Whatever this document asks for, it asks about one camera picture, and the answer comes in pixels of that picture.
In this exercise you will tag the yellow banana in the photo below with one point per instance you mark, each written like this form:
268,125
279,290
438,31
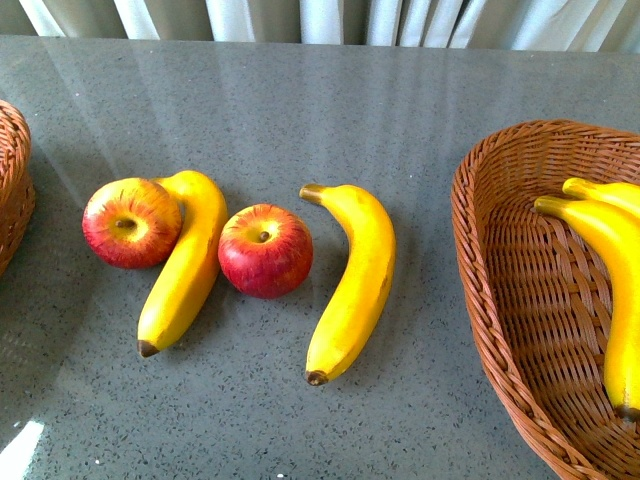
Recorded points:
620,194
357,303
613,234
190,271

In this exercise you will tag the red yellow apple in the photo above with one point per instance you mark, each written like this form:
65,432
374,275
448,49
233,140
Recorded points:
132,223

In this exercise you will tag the right brown wicker basket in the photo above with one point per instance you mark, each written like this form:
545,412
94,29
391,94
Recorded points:
538,298

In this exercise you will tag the brown wicker basket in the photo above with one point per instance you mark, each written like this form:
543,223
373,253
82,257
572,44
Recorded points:
17,188
538,298

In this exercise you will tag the left brown wicker basket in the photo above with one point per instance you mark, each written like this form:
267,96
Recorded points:
17,188

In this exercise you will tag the white pleated curtain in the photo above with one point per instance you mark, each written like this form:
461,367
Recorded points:
584,26

